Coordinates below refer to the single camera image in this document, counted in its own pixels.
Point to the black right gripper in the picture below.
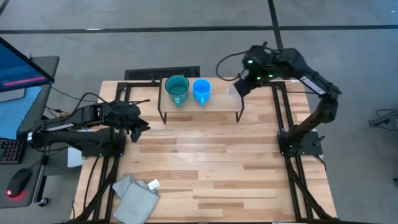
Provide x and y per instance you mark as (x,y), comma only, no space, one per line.
(255,79)

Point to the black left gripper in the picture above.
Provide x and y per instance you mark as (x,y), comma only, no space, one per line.
(130,119)

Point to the clear glass cup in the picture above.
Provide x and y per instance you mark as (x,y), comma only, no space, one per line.
(233,93)

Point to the blue plastic mug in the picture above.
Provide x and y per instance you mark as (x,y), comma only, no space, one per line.
(201,88)

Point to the teal enamel mug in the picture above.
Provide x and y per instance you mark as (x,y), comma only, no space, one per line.
(177,88)

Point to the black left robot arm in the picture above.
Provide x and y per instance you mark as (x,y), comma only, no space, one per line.
(68,135)

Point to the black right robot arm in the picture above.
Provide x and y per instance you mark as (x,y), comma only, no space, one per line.
(317,90)

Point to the wooden shelf with black legs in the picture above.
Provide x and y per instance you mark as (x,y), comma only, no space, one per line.
(217,102)

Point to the white cloth tag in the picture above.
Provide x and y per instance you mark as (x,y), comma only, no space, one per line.
(153,184)

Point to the black floor vent grate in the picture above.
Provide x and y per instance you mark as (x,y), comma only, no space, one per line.
(146,73)

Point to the white box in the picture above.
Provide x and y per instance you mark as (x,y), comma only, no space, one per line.
(74,158)

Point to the grey folded cloth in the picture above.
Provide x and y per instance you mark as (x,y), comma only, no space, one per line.
(136,202)

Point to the dark grey desk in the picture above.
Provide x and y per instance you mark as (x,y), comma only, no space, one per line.
(37,109)

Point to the black desk caster wheel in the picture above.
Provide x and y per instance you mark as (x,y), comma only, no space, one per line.
(43,202)

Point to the black backlit keyboard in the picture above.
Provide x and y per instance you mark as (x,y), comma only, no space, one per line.
(11,151)

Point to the black computer mouse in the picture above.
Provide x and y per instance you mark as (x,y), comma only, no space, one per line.
(18,182)

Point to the computer monitor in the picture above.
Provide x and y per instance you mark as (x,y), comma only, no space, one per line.
(18,68)

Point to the black stand base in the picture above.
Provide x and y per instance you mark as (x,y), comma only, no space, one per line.
(385,119)

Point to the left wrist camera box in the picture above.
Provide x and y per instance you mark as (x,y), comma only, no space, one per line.
(116,109)

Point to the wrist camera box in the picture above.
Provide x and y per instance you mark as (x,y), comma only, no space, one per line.
(259,60)
(116,109)

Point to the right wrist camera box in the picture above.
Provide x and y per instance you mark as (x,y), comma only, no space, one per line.
(259,60)

